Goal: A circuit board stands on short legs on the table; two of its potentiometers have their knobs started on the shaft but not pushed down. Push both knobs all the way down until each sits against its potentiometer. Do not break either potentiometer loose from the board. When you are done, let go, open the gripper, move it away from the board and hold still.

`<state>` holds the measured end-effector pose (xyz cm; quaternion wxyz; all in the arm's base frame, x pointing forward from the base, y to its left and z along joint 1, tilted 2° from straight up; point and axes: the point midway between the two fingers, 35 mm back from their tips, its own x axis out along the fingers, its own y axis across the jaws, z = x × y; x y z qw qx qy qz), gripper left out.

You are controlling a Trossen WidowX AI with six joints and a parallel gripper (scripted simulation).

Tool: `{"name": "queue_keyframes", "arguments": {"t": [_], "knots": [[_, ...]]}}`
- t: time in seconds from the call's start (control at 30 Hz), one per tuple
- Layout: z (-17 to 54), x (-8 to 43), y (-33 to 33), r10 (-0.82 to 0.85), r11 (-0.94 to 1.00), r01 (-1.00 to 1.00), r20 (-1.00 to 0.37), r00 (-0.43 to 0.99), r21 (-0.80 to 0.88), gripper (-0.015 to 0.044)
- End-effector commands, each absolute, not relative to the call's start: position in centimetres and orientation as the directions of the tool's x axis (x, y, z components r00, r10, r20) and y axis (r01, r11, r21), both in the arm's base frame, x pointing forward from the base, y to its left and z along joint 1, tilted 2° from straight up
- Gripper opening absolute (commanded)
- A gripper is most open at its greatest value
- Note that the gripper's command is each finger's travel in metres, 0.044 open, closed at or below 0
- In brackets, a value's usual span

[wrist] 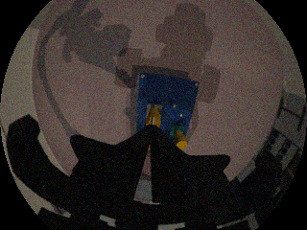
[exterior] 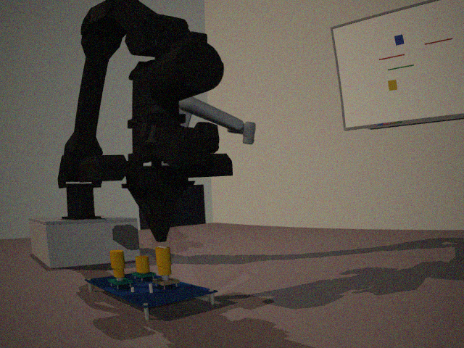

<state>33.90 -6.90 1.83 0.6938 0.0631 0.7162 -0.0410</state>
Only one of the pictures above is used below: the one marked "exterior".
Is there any blue circuit board with yellow knobs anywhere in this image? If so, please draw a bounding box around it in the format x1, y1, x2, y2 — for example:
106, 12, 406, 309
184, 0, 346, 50
85, 246, 218, 320

